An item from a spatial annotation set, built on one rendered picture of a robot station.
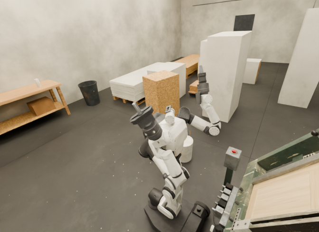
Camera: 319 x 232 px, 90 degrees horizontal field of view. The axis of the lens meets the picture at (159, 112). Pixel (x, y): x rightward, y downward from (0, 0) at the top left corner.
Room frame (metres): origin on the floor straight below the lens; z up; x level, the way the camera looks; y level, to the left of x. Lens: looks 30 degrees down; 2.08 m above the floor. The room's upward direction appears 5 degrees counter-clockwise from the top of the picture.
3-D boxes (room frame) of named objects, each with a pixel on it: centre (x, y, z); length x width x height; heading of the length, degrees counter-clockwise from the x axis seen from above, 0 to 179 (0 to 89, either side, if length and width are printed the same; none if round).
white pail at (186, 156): (2.00, -0.36, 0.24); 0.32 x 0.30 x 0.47; 141
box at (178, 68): (4.45, -0.32, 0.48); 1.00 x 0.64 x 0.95; 141
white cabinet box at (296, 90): (3.59, -3.48, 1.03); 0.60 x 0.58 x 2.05; 141
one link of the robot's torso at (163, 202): (1.02, -0.02, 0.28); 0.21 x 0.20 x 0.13; 50
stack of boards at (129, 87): (5.31, 0.27, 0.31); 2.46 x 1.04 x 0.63; 141
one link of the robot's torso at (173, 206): (0.99, -0.06, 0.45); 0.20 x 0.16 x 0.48; 140
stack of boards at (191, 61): (7.29, -1.58, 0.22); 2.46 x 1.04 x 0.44; 141
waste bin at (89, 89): (4.55, 2.04, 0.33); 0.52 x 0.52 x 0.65
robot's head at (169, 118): (0.97, -0.07, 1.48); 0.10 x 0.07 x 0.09; 170
